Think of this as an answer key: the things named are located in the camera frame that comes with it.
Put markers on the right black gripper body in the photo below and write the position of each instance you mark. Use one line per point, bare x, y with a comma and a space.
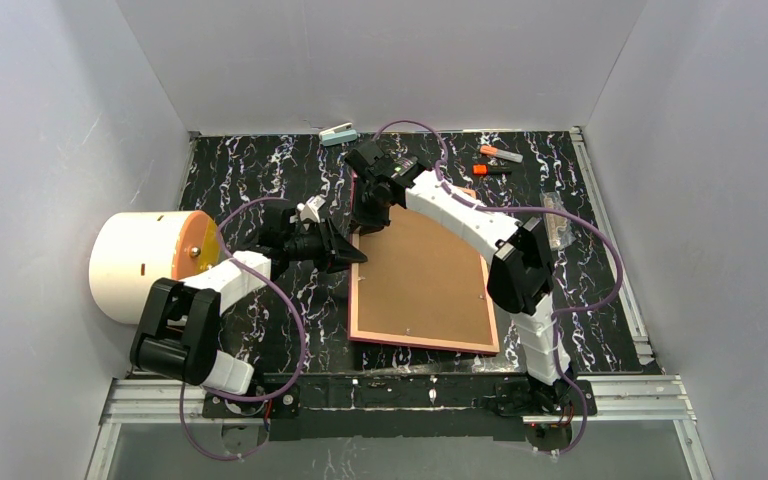
367, 201

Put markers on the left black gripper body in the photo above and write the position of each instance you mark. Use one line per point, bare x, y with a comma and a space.
329, 245

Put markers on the brown cardboard backing board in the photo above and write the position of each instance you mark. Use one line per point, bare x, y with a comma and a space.
424, 278

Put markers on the pink picture frame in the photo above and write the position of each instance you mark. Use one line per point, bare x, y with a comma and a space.
424, 341

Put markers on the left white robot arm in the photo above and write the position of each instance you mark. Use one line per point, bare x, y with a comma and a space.
178, 331

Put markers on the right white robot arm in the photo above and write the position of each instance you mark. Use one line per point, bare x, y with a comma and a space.
518, 256

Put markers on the light blue stapler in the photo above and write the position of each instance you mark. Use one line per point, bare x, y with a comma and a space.
338, 135

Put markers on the orange black marker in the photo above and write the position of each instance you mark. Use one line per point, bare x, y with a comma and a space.
482, 170

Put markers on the orange grey marker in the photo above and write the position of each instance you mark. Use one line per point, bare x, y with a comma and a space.
505, 155

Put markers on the white cylinder container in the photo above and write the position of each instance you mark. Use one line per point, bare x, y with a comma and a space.
134, 249

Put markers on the clear plastic packet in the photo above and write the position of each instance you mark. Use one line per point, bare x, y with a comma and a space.
559, 228

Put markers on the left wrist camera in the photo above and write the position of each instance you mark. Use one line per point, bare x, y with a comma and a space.
309, 212

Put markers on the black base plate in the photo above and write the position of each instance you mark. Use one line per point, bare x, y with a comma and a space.
503, 406

